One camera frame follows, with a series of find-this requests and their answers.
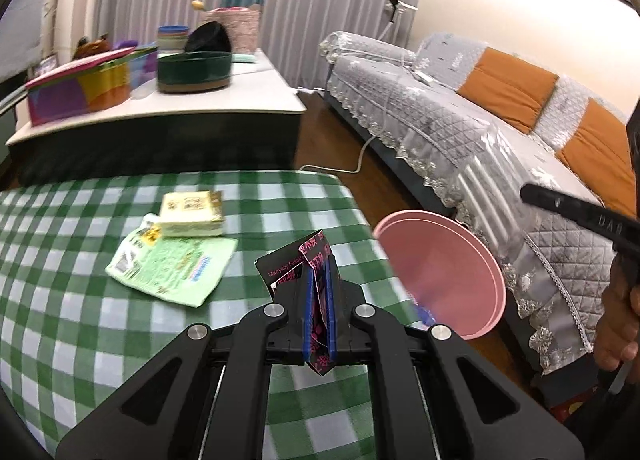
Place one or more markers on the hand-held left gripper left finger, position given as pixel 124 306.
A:
pixel 307 320

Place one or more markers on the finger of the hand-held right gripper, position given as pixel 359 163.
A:
pixel 575 210

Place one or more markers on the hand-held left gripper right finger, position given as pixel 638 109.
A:
pixel 332 320

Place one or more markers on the black paper wrapper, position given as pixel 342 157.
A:
pixel 280 265

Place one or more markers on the pink plastic basin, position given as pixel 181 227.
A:
pixel 440 265

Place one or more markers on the person's right hand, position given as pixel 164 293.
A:
pixel 617 325

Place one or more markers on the orange cushion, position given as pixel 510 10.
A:
pixel 600 155
pixel 505 90

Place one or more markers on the blue plastic bag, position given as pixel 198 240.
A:
pixel 427 314

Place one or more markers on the grey patterned cushion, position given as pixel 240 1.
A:
pixel 450 60
pixel 565 110

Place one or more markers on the pale green printed packet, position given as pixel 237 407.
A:
pixel 175 265

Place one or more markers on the gold cardboard box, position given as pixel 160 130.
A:
pixel 190 205

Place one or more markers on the sofa with grey quilted cover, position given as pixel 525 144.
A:
pixel 425 115

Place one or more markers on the white power adapter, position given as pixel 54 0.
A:
pixel 426 78

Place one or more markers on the green checked tablecloth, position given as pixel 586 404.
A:
pixel 75 340

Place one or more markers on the white-topped coffee table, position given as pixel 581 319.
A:
pixel 200 105

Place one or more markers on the teal mat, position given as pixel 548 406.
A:
pixel 244 57

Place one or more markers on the white phone holder stand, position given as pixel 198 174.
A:
pixel 395 7

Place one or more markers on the dark green round tin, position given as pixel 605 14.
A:
pixel 195 70

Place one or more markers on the pink woven basket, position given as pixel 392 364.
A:
pixel 245 30

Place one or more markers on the black bowl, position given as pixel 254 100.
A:
pixel 207 37

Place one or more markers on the stack of coloured bowls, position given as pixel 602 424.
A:
pixel 172 37

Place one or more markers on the multicoloured storage box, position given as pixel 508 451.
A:
pixel 65 100

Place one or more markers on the small yellow toy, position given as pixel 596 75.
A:
pixel 198 4

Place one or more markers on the brown decoration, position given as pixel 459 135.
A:
pixel 92 47

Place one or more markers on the television with grey cover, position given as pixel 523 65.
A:
pixel 22 25

